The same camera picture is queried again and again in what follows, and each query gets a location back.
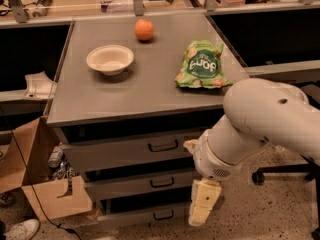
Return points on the foam-covered gripper body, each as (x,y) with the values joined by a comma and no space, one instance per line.
(210,161)

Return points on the grey top drawer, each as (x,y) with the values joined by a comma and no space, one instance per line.
(130,150)

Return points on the grey drawer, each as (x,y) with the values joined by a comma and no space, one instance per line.
(141,184)
(130,150)
(153,214)

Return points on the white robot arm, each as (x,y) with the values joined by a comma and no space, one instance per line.
(257,113)

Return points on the grey bottom drawer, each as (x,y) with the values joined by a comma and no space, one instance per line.
(153,214)

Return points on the grey middle drawer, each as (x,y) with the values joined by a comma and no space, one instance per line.
(141,184)

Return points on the grey drawer cabinet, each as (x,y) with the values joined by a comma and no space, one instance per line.
(143,99)

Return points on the black office chair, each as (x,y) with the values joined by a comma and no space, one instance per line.
(311,169)

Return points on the green snack bag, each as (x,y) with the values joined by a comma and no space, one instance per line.
(202,67)

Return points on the silver can in box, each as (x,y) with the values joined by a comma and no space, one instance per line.
(55,157)

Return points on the orange fruit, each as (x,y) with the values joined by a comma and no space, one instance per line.
(144,29)

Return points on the white sneaker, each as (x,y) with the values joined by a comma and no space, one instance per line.
(23,231)

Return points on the brown cardboard box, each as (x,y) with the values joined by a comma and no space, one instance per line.
(25,167)

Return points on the clear plastic tray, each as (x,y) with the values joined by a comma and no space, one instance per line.
(39,87)

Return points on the grey handheld tool on bench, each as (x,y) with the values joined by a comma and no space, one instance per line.
(41,8)

